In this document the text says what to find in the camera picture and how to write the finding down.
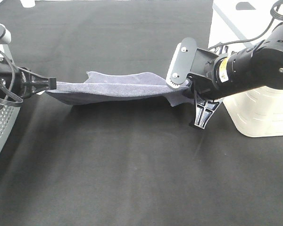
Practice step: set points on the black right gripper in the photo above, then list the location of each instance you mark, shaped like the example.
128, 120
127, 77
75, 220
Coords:
207, 68

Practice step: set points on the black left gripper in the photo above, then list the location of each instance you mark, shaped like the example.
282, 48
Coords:
21, 83

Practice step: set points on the grey microfibre towel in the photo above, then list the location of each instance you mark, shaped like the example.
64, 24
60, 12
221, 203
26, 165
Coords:
101, 87

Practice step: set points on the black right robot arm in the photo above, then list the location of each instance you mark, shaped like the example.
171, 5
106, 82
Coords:
254, 67

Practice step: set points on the grey perforated laundry basket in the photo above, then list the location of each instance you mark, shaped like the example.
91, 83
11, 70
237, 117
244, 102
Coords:
0, 124

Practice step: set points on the white lidded storage box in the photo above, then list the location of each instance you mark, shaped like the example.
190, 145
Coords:
257, 112

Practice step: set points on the white object at table edge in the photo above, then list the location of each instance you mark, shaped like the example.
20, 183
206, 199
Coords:
28, 3

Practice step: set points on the black table cloth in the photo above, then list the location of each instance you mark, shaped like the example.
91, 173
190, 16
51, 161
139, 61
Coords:
126, 163

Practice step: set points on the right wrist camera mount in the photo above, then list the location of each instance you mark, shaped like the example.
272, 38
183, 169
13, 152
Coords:
181, 62

